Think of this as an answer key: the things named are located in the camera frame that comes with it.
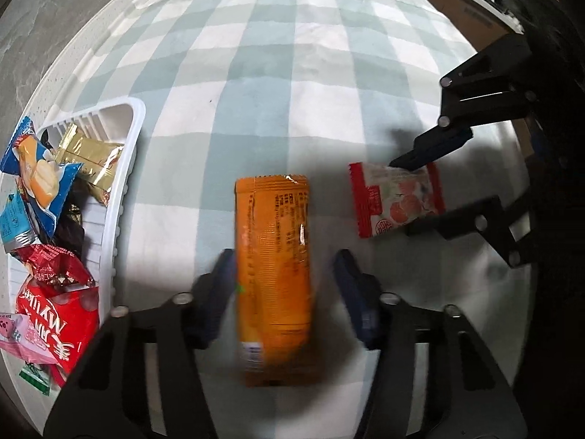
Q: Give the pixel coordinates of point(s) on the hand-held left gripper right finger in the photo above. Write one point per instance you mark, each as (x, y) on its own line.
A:
(354, 292)

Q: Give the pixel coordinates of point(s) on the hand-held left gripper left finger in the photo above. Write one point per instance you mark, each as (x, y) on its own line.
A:
(219, 292)

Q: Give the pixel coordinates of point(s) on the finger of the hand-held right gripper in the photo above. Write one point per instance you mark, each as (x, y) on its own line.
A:
(461, 219)
(438, 146)

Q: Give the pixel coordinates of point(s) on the orange snack packet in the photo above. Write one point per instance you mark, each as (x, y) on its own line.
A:
(276, 274)

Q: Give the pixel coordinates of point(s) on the red white peach packet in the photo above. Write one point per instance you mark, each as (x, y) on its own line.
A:
(397, 196)

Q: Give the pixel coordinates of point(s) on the white plastic tray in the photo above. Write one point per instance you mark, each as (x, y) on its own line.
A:
(121, 192)

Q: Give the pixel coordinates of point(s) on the black snack packet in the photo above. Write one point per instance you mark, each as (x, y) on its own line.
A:
(68, 233)

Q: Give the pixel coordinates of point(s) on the large red snack packet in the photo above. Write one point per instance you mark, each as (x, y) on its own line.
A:
(59, 324)

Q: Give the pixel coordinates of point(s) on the dark red foil snack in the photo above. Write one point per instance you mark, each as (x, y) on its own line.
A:
(55, 267)

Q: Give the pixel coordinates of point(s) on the gold snack packet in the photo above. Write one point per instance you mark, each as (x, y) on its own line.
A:
(91, 160)

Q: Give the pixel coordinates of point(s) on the pink triangular snack packet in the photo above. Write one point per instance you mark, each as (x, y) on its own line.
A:
(23, 340)

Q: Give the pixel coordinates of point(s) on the green snack packet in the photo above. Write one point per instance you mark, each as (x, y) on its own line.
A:
(34, 377)

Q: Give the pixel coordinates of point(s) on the blue bread packet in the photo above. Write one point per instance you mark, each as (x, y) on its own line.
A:
(41, 178)

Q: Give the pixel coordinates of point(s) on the light blue snack packet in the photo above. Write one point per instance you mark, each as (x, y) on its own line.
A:
(16, 224)

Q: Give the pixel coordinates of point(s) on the checked tablecloth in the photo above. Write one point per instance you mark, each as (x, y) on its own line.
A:
(283, 77)

